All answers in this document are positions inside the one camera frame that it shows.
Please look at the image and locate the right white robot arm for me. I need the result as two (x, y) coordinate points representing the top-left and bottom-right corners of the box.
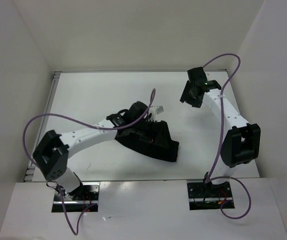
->
(180, 80), (261, 197)

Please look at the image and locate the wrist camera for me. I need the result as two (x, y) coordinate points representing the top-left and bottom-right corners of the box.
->
(148, 105), (164, 121)
(187, 66), (208, 84)

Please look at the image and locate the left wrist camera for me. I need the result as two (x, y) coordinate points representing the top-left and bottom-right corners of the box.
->
(148, 105), (164, 121)

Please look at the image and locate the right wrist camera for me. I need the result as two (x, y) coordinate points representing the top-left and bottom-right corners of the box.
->
(187, 66), (208, 84)

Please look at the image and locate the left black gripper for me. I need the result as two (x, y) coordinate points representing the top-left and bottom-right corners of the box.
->
(131, 117), (168, 147)

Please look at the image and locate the black skirt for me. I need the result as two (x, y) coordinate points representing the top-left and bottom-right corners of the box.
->
(115, 135), (179, 163)

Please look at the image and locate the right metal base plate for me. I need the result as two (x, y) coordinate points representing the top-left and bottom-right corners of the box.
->
(187, 181), (235, 211)

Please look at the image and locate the metal base plate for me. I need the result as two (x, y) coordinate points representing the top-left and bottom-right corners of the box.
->
(187, 181), (235, 211)
(51, 182), (100, 213)

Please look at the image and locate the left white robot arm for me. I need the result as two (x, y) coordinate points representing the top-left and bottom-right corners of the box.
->
(32, 101), (179, 200)

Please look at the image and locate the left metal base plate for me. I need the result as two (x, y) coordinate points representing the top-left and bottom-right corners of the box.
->
(51, 182), (100, 213)

